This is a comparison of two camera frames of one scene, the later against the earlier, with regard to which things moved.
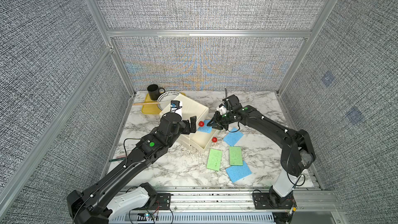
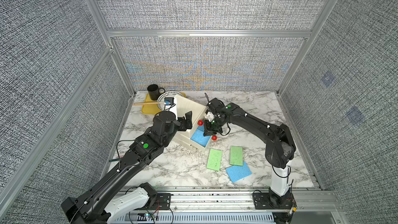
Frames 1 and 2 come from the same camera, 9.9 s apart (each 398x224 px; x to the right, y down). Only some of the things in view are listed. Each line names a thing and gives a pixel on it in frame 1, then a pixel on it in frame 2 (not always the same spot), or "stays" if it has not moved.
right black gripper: x=215 y=122 → x=207 y=129
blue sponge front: x=236 y=172 stays
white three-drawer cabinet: x=204 y=133 stays
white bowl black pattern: x=166 y=97 stays
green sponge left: x=214 y=159 stays
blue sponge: x=232 y=138 → x=198 y=137
